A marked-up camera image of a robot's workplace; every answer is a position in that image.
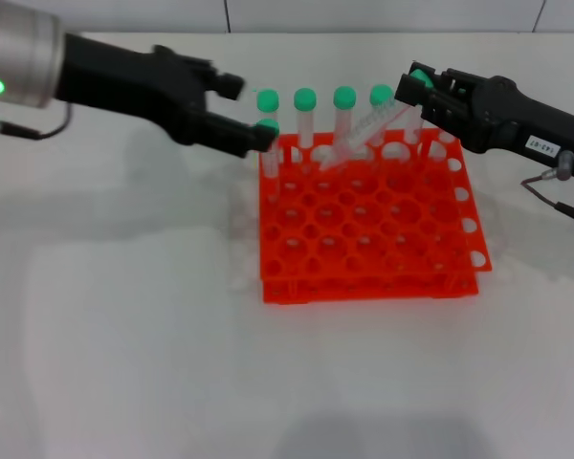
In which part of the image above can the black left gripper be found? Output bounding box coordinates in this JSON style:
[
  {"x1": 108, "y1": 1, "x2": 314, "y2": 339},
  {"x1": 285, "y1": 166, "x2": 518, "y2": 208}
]
[{"x1": 59, "y1": 33, "x2": 276, "y2": 160}]

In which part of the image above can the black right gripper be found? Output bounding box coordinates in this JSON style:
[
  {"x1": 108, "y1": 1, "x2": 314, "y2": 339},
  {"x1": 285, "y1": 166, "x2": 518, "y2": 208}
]
[{"x1": 394, "y1": 60, "x2": 574, "y2": 181}]

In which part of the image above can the orange plastic test tube rack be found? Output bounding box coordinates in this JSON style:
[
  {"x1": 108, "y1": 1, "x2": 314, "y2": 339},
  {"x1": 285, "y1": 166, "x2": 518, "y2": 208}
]
[{"x1": 257, "y1": 127, "x2": 493, "y2": 305}]

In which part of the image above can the left gripper cable with connector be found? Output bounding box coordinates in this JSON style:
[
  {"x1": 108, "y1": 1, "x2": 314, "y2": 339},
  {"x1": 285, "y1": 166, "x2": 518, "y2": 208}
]
[{"x1": 0, "y1": 102, "x2": 74, "y2": 142}]

